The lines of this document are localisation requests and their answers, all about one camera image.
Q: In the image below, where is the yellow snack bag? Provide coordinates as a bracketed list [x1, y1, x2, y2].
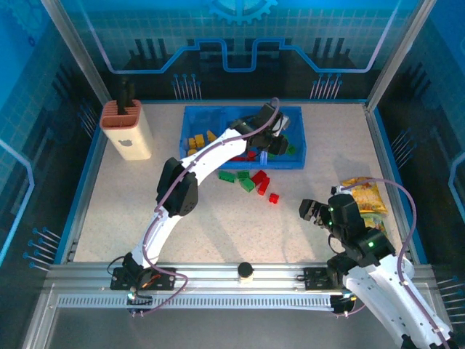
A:
[341, 177, 389, 215]

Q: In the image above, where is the blue three-compartment bin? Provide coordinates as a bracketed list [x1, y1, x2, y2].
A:
[179, 105, 307, 171]

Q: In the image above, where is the white knife block terracotta top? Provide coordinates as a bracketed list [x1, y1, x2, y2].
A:
[100, 98, 153, 161]

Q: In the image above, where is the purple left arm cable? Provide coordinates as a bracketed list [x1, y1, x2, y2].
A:
[126, 97, 281, 316]

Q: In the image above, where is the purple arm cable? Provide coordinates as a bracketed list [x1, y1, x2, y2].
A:
[333, 177, 452, 349]
[126, 97, 281, 316]

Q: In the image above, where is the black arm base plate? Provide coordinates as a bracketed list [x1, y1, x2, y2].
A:
[302, 266, 347, 292]
[110, 266, 178, 292]

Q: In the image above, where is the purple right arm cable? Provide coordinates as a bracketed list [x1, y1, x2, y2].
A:
[333, 177, 452, 349]

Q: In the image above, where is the aluminium side rail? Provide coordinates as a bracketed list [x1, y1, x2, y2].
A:
[364, 103, 428, 263]

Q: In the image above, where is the black knob on rail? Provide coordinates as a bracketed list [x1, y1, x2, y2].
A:
[237, 261, 254, 285]

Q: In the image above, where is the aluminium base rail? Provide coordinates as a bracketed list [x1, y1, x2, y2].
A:
[46, 262, 434, 294]

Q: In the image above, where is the white slotted cable duct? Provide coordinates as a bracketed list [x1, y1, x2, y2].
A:
[56, 293, 336, 311]

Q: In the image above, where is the black knife handle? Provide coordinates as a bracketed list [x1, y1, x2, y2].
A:
[116, 78, 128, 111]
[125, 81, 137, 111]

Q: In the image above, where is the aluminium frame post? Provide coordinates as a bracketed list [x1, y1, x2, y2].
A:
[365, 0, 436, 111]
[40, 0, 113, 103]

